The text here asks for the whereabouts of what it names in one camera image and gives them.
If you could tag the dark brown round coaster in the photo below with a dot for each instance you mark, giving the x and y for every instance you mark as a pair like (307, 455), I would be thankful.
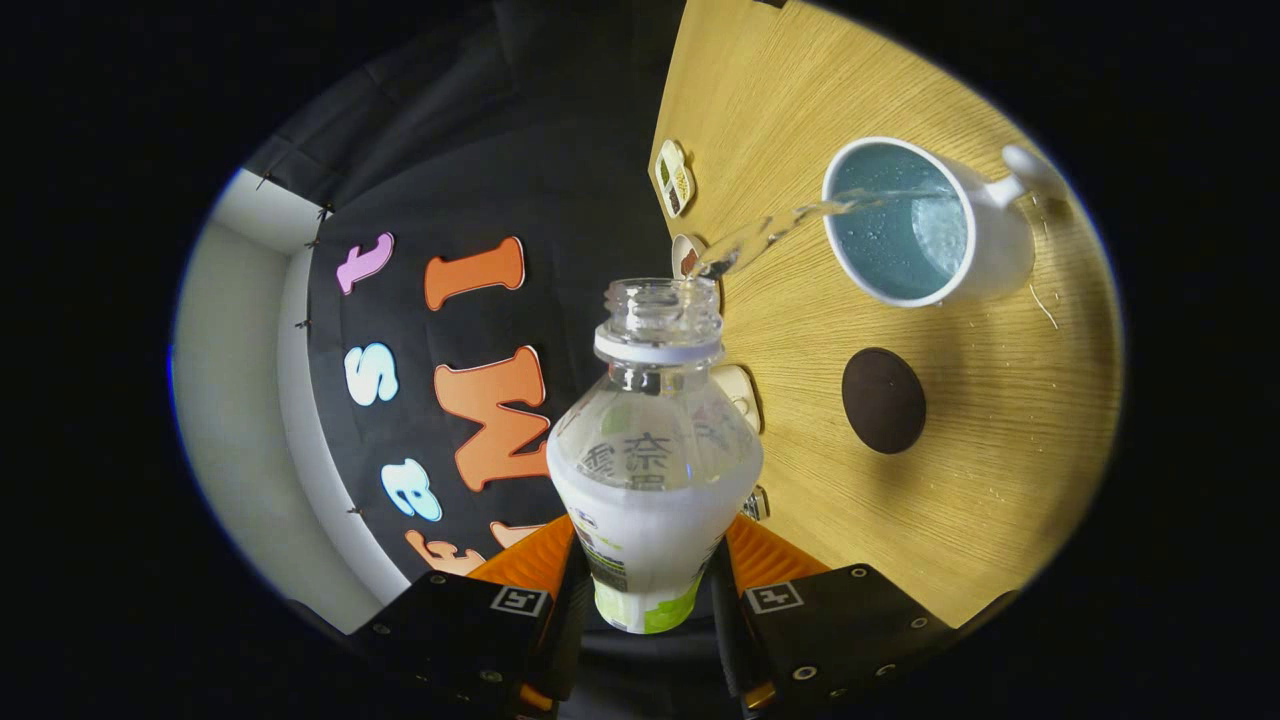
(884, 400)

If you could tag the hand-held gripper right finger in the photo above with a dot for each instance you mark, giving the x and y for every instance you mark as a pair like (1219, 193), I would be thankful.
(725, 640)

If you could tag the small clear square container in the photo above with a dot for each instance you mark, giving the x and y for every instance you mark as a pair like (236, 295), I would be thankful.
(757, 503)

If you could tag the white divided snack tray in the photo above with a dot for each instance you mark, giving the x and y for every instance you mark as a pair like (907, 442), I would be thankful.
(675, 178)

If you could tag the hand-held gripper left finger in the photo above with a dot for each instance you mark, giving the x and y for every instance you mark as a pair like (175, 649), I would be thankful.
(565, 650)

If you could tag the white cup blue inside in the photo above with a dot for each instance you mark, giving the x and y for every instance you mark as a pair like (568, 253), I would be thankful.
(1000, 260)

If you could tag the white plate with brown food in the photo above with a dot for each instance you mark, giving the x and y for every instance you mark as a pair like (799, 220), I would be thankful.
(685, 255)

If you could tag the cream cylindrical device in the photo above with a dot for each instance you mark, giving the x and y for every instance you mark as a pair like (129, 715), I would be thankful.
(740, 395)

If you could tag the wooden table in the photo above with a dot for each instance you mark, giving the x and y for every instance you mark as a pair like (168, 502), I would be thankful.
(1000, 480)

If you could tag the clear plastic bottle white label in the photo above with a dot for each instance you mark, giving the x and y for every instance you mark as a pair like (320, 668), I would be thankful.
(650, 520)

